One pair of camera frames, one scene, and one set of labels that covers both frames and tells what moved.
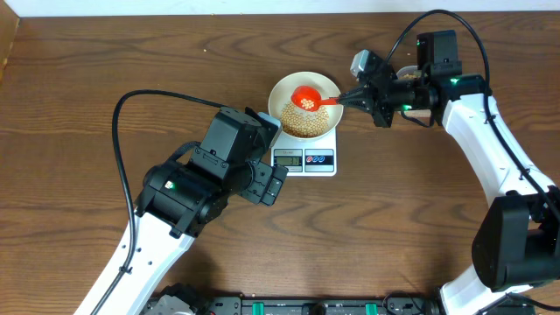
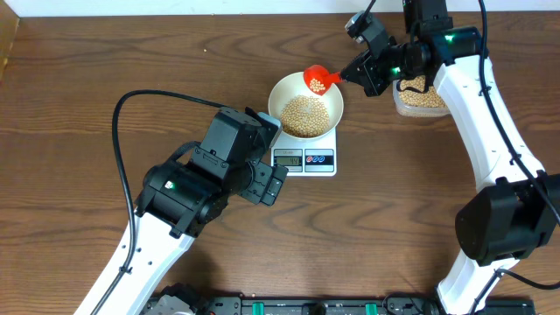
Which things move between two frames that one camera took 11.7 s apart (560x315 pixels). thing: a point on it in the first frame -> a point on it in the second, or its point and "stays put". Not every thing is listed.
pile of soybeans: x=304 y=123 stays put
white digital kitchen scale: x=314 y=157 stays put
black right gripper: x=369 y=100 -> x=367 y=76
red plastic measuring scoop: x=309 y=98 -> x=318 y=80
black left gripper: x=267 y=183 stays put
